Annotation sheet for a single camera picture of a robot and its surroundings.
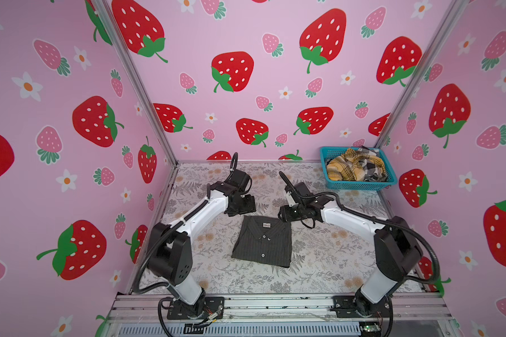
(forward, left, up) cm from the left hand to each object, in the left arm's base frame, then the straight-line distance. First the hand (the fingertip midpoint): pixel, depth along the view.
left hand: (249, 208), depth 87 cm
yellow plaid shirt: (+27, -50, -1) cm, 56 cm away
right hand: (-1, -13, -3) cm, 14 cm away
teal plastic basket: (+21, -70, -4) cm, 74 cm away
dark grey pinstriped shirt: (-11, -7, -8) cm, 15 cm away
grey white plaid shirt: (+21, -59, +1) cm, 63 cm away
